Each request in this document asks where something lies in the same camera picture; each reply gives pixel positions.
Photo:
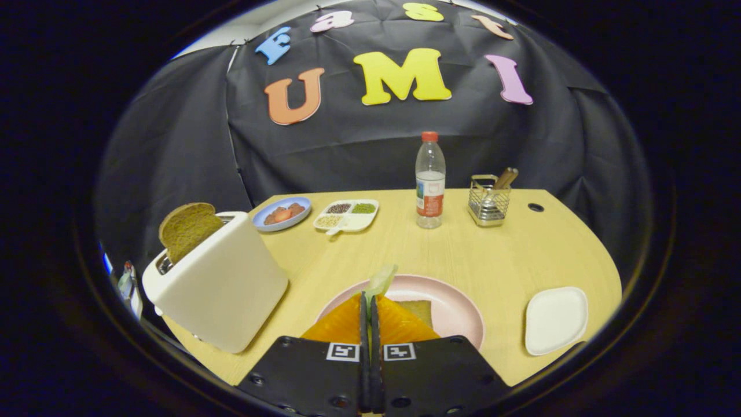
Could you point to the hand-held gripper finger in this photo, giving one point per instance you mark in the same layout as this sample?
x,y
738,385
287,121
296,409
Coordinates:
x,y
365,324
375,347

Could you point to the green lettuce leaf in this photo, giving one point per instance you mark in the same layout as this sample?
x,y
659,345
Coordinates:
x,y
382,281

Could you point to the brown bread slice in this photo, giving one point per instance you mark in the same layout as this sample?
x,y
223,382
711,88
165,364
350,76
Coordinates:
x,y
188,229

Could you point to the toast slice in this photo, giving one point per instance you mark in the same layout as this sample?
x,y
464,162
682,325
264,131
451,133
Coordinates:
x,y
419,311

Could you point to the pink plate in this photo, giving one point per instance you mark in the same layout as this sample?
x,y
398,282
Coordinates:
x,y
454,307

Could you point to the white divided dish with beans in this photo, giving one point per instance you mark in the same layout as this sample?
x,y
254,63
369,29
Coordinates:
x,y
347,221

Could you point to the red food pieces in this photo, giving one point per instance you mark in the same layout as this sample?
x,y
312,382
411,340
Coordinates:
x,y
283,214

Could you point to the clear plastic water bottle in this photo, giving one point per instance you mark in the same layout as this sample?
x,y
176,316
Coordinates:
x,y
430,197

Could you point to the white toaster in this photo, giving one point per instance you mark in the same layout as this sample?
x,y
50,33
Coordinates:
x,y
226,289

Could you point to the blue plate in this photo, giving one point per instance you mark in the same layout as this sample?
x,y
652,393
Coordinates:
x,y
263,223

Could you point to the black backdrop cloth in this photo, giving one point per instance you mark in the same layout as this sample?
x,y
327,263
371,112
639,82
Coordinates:
x,y
347,150

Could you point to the small white square plate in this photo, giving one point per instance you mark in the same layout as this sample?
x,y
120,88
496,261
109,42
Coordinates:
x,y
556,321

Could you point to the wooden utensil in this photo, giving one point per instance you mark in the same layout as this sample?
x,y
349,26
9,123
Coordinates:
x,y
506,176

